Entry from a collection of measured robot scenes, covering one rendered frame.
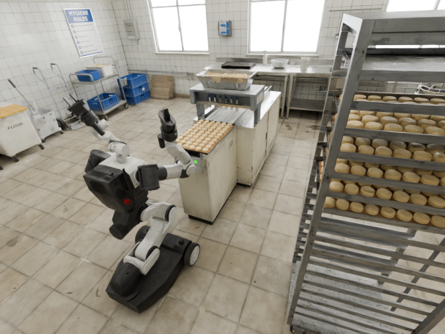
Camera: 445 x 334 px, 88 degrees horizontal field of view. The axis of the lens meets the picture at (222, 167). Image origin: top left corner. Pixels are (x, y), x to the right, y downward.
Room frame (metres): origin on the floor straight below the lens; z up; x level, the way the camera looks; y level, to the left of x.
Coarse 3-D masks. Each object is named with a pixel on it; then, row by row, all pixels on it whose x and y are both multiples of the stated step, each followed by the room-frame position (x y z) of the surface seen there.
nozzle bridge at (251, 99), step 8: (192, 88) 2.49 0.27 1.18; (200, 88) 2.47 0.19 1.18; (208, 88) 2.46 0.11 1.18; (248, 88) 2.38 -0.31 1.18; (256, 88) 2.37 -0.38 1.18; (264, 88) 2.46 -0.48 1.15; (192, 96) 2.46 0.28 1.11; (200, 96) 2.52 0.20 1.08; (216, 96) 2.44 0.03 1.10; (232, 96) 2.35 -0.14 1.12; (240, 96) 2.32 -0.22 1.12; (248, 96) 2.19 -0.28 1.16; (256, 96) 2.20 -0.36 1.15; (200, 104) 2.58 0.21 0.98; (208, 104) 2.42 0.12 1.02; (216, 104) 2.38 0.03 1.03; (224, 104) 2.34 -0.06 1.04; (232, 104) 2.31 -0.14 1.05; (240, 104) 2.30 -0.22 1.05; (248, 104) 2.28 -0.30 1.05; (256, 104) 2.21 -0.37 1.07; (200, 112) 2.56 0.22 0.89; (256, 112) 2.26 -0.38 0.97; (256, 120) 2.26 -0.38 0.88
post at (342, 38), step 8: (344, 32) 1.09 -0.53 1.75; (344, 40) 1.09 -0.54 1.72; (336, 48) 1.11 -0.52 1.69; (336, 56) 1.10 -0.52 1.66; (336, 64) 1.09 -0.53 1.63; (336, 80) 1.09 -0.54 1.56; (328, 88) 1.10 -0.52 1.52; (328, 104) 1.09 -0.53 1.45; (320, 128) 1.11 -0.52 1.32; (320, 136) 1.10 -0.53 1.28; (320, 152) 1.09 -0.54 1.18; (312, 176) 1.10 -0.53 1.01
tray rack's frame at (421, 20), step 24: (384, 24) 0.66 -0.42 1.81; (408, 24) 0.64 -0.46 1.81; (432, 24) 0.62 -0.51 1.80; (312, 264) 1.07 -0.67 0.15; (312, 288) 0.88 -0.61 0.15; (360, 288) 0.86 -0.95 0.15; (408, 288) 0.69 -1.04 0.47; (288, 312) 0.73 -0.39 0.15; (312, 312) 0.72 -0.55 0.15; (336, 312) 0.72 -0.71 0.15; (432, 312) 0.49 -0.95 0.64
